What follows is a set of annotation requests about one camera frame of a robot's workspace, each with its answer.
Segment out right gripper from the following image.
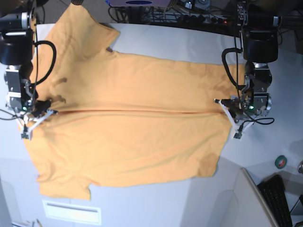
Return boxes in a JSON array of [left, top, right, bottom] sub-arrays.
[[29, 100, 52, 118]]

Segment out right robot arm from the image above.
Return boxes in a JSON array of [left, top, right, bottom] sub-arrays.
[[0, 0, 57, 119]]

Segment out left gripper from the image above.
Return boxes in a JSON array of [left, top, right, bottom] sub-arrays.
[[224, 96, 253, 124]]

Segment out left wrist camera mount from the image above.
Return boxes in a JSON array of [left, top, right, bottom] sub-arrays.
[[214, 99, 254, 140]]

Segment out white partition panel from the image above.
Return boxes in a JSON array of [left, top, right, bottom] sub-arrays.
[[181, 166, 278, 227]]

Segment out black keyboard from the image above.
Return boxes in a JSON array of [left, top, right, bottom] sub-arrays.
[[257, 175, 293, 227]]

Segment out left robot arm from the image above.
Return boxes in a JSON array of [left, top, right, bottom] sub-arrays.
[[221, 0, 282, 125]]

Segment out green tape roll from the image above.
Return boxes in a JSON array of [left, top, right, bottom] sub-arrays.
[[275, 155, 287, 169]]

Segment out orange t-shirt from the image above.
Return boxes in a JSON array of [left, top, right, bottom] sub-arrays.
[[24, 5, 236, 200]]

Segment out white table slot plate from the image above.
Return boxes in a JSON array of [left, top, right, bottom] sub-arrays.
[[42, 201, 102, 226]]

